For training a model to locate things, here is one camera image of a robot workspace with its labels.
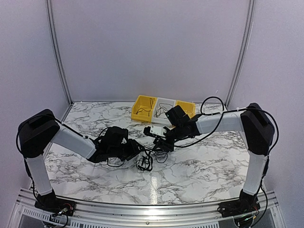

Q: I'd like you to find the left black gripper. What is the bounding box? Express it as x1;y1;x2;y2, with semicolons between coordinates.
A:
108;138;144;162

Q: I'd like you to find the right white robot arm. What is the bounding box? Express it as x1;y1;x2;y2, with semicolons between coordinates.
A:
149;103;279;213

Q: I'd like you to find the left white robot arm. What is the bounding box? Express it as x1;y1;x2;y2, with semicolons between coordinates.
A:
16;109;143;211

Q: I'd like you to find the left yellow plastic bin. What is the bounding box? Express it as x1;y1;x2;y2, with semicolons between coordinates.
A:
131;95;157;122

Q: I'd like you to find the yellow plastic bin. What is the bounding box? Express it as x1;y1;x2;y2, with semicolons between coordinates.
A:
131;95;157;122
176;100;196;118

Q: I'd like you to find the white plastic bin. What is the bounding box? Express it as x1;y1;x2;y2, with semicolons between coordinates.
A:
151;97;176;125

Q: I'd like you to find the right yellow plastic bin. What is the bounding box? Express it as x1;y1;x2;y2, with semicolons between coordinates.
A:
176;100;196;118

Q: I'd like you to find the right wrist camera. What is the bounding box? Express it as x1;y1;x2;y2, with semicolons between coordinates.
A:
143;126;167;137

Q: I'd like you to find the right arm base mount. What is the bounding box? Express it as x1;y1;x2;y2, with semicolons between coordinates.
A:
217;190;260;218

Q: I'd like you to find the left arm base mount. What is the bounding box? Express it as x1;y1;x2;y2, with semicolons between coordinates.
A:
35;191;76;216

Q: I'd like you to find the right aluminium corner post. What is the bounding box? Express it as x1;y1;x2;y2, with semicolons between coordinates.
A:
225;0;256;107

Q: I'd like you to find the aluminium corner post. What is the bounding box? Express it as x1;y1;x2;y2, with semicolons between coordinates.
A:
225;0;256;107
45;0;73;106

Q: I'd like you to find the aluminium front rail frame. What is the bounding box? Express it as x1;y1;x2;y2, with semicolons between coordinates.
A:
8;189;286;228

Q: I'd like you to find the left aluminium corner post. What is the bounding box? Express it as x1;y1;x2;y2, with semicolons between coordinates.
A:
45;0;73;106

